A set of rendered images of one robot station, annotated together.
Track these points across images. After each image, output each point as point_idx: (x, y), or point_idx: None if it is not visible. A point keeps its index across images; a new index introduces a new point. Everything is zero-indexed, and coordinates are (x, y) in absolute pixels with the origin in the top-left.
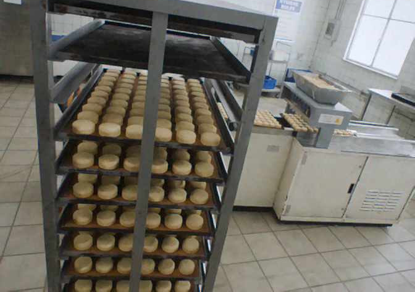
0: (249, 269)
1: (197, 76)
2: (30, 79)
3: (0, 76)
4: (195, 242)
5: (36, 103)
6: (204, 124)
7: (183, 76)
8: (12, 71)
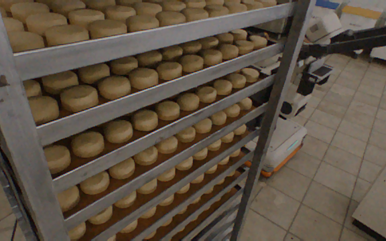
0: None
1: None
2: (277, 37)
3: (256, 30)
4: (75, 229)
5: None
6: (74, 27)
7: (376, 37)
8: (263, 27)
